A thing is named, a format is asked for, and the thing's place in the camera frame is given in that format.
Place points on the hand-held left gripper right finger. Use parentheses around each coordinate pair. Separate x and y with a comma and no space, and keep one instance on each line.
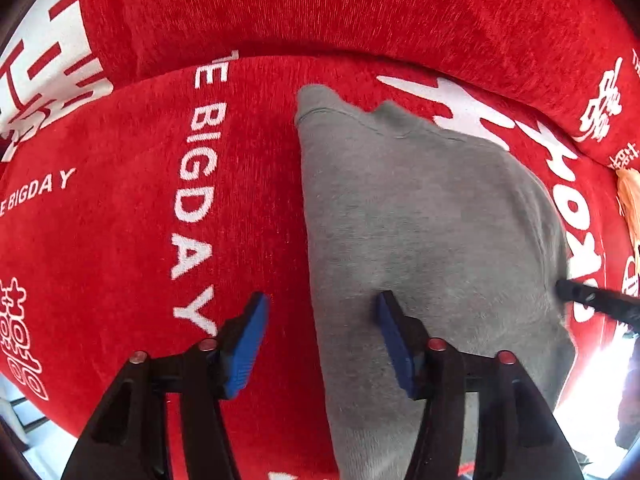
(397,350)

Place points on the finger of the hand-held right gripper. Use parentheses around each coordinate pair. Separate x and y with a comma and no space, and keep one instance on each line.
(595,300)

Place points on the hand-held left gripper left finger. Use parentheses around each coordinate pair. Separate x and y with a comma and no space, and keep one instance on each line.
(245,350)

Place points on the grey small garment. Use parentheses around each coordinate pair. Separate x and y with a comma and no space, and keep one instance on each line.
(425,210)

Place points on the peach tassel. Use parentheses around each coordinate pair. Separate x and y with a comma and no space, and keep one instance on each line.
(629,200)

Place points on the red printed sofa cover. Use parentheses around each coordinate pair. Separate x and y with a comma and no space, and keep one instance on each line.
(300,10)

